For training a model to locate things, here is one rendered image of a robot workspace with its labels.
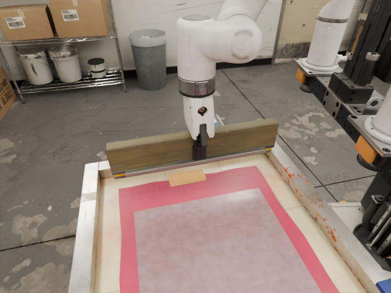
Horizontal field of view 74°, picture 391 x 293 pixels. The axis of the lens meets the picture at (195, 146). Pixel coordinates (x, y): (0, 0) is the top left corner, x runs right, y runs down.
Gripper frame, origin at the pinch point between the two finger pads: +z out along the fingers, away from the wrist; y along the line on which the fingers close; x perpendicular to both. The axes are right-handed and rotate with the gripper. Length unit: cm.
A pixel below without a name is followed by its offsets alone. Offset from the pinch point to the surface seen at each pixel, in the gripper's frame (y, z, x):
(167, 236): -12.8, 14.4, 10.4
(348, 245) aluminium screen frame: -26.1, 11.3, -25.8
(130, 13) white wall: 321, 26, 5
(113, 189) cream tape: 5.5, 14.3, 22.4
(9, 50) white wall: 321, 59, 156
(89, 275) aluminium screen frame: -19.8, 10.8, 26.2
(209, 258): -20.2, 14.5, 2.6
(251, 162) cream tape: 6.7, 14.7, -18.8
